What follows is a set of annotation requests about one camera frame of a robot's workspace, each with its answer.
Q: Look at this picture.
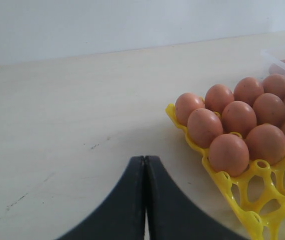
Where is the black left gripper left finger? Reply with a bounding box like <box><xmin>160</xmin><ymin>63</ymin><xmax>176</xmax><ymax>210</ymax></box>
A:
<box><xmin>59</xmin><ymin>156</ymin><xmax>145</xmax><ymax>240</ymax></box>

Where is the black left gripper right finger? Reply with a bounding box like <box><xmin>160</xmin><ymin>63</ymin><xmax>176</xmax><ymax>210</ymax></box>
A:
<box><xmin>144</xmin><ymin>155</ymin><xmax>242</xmax><ymax>240</ymax></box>

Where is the yellow plastic egg tray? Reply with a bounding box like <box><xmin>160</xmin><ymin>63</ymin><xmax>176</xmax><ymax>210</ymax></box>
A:
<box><xmin>165</xmin><ymin>103</ymin><xmax>285</xmax><ymax>240</ymax></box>

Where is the clear plastic storage box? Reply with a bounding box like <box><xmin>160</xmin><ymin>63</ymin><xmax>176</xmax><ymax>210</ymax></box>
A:
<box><xmin>260</xmin><ymin>47</ymin><xmax>285</xmax><ymax>83</ymax></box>

